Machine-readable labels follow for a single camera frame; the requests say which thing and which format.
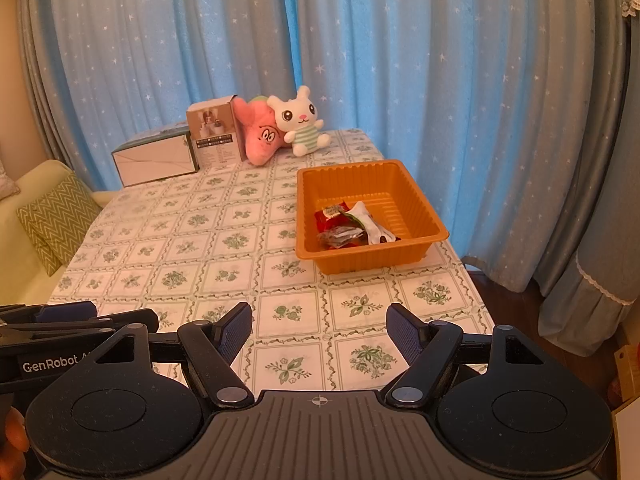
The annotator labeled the blue star curtain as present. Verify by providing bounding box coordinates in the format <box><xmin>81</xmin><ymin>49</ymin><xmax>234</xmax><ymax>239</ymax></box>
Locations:
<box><xmin>17</xmin><ymin>0</ymin><xmax>631</xmax><ymax>291</ymax></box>

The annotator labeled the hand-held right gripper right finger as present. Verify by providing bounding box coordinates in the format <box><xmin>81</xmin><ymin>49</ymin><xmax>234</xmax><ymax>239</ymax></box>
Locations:
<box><xmin>384</xmin><ymin>303</ymin><xmax>546</xmax><ymax>407</ymax></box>

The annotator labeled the floral checked tablecloth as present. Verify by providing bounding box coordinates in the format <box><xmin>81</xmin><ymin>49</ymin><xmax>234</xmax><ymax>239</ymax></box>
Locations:
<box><xmin>47</xmin><ymin>129</ymin><xmax>501</xmax><ymax>393</ymax></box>

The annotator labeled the white board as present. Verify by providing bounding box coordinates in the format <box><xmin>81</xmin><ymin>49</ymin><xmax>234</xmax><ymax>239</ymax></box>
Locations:
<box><xmin>612</xmin><ymin>400</ymin><xmax>640</xmax><ymax>480</ymax></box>

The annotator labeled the pale yellow sofa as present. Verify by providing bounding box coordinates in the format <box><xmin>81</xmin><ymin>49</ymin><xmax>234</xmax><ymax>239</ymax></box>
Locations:
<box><xmin>0</xmin><ymin>159</ymin><xmax>108</xmax><ymax>311</ymax></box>

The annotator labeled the pink star plush toy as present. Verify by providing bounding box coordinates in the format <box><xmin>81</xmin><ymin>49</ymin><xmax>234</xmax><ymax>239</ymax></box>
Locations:
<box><xmin>234</xmin><ymin>96</ymin><xmax>293</xmax><ymax>167</ymax></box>

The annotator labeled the orange plastic tray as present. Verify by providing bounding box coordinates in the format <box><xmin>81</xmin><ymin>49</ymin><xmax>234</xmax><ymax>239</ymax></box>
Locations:
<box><xmin>296</xmin><ymin>159</ymin><xmax>449</xmax><ymax>275</ymax></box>

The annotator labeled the clear packet dark snack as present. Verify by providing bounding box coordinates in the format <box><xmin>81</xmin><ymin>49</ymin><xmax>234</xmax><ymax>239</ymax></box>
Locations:
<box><xmin>317</xmin><ymin>227</ymin><xmax>367</xmax><ymax>250</ymax></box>

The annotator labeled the flat white teal box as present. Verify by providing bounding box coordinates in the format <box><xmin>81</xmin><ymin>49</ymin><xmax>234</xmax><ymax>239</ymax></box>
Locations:
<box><xmin>111</xmin><ymin>125</ymin><xmax>200</xmax><ymax>188</ymax></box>

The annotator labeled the light wooden object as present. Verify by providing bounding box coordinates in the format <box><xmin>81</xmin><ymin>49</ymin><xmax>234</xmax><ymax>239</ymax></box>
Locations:
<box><xmin>612</xmin><ymin>342</ymin><xmax>640</xmax><ymax>401</ymax></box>

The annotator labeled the large red snack packet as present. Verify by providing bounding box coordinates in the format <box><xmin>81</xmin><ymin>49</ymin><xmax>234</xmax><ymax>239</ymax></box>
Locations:
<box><xmin>314</xmin><ymin>205</ymin><xmax>352</xmax><ymax>233</ymax></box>

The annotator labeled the green chevron cushion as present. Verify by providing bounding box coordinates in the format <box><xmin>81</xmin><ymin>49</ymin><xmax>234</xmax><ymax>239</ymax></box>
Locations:
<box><xmin>16</xmin><ymin>171</ymin><xmax>103</xmax><ymax>277</ymax></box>

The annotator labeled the tall printed cardboard box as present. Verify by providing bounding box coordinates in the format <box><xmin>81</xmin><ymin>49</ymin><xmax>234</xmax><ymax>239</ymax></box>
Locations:
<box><xmin>186</xmin><ymin>95</ymin><xmax>248</xmax><ymax>170</ymax></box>

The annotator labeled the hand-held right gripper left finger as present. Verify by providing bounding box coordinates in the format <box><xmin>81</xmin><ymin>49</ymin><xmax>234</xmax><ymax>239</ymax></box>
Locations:
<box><xmin>95</xmin><ymin>301</ymin><xmax>256</xmax><ymax>408</ymax></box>

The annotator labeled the white rabbit plush toy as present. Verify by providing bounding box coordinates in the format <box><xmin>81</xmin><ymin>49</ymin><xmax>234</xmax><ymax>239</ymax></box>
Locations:
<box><xmin>266</xmin><ymin>86</ymin><xmax>331</xmax><ymax>157</ymax></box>

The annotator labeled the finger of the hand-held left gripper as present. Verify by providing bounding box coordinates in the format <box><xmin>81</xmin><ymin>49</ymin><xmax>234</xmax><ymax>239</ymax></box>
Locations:
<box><xmin>0</xmin><ymin>309</ymin><xmax>160</xmax><ymax>345</ymax></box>
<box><xmin>0</xmin><ymin>301</ymin><xmax>99</xmax><ymax>326</ymax></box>

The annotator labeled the person's left hand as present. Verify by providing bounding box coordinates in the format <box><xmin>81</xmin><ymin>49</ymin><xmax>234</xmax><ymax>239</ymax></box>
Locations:
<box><xmin>0</xmin><ymin>406</ymin><xmax>30</xmax><ymax>480</ymax></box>

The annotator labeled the green white snack packet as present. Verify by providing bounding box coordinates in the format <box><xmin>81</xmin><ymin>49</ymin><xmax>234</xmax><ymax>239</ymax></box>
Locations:
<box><xmin>347</xmin><ymin>201</ymin><xmax>397</xmax><ymax>246</ymax></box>

